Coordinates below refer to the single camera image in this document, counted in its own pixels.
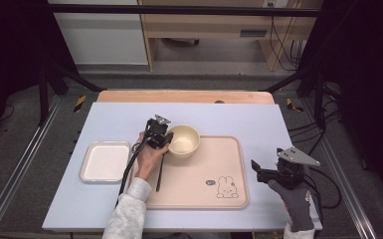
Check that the black frame crossbar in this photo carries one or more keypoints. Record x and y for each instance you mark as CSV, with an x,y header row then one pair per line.
x,y
179,10

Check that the black metal stand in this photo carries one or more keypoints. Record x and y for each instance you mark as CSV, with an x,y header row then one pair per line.
x,y
43,96
319,99

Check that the black curtain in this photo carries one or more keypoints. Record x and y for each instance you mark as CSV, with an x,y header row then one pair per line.
x,y
361,66
10,59

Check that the white wall socket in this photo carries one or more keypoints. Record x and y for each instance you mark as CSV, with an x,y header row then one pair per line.
x,y
275,3

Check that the cream ceramic bowl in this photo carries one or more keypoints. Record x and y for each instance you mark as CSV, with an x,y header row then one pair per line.
x,y
187,142

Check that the person's right hand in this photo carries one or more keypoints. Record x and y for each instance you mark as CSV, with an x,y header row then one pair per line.
x,y
296,205

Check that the pale board on table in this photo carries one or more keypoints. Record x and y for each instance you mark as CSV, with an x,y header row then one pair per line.
x,y
212,116

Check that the beige desk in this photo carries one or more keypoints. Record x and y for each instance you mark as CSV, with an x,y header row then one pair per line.
x,y
195,26

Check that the white cabinet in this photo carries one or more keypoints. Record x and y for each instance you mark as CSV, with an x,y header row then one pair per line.
x,y
99,40

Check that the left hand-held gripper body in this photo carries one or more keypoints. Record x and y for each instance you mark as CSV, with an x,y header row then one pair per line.
x,y
155,134

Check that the aluminium floor rail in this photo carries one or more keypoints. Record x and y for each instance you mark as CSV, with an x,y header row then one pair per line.
x,y
341,172
20,166

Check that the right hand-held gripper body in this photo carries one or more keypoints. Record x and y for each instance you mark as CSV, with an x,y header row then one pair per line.
x,y
292,174

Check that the yellow black floor tape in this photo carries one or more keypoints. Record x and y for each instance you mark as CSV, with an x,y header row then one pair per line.
x,y
291,104
79,103

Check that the beige rabbit print tray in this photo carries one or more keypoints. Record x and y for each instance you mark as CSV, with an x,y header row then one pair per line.
x,y
205,166

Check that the wooden table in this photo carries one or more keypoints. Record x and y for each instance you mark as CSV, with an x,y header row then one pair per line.
x,y
179,96

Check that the white square plate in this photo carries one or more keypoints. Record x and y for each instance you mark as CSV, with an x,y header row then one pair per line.
x,y
106,162

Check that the person's left hand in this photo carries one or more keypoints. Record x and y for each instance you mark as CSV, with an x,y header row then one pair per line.
x,y
147,161

